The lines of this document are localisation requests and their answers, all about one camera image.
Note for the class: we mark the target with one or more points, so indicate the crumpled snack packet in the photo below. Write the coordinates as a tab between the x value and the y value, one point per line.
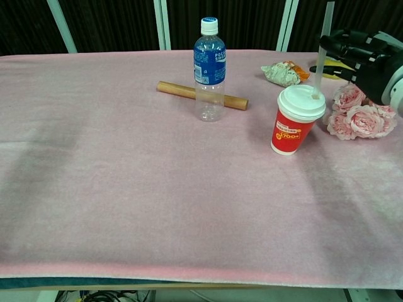
281	73

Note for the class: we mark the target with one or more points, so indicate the clear bottle blue label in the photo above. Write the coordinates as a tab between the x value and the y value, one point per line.
209	69

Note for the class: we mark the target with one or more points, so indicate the red white paper cup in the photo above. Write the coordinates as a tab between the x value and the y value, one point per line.
291	132

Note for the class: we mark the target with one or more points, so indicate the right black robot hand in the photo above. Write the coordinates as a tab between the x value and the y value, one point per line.
371	75

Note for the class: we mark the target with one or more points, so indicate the translucent plastic straw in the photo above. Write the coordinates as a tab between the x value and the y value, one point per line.
321	63

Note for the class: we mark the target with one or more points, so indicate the pink artificial flower bouquet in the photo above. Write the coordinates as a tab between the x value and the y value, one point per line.
362	121

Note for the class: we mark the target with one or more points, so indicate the dark teal table padding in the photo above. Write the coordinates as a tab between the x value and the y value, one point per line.
63	282

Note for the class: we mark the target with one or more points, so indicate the pink tablecloth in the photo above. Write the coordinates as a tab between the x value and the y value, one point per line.
157	188

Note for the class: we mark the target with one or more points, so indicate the wooden rolling stick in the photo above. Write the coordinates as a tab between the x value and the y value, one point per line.
173	88

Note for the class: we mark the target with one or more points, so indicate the white partition frame post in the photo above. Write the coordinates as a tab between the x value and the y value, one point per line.
162	25
287	25
63	28

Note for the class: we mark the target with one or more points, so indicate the yellow tape roll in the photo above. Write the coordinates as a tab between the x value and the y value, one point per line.
333	61

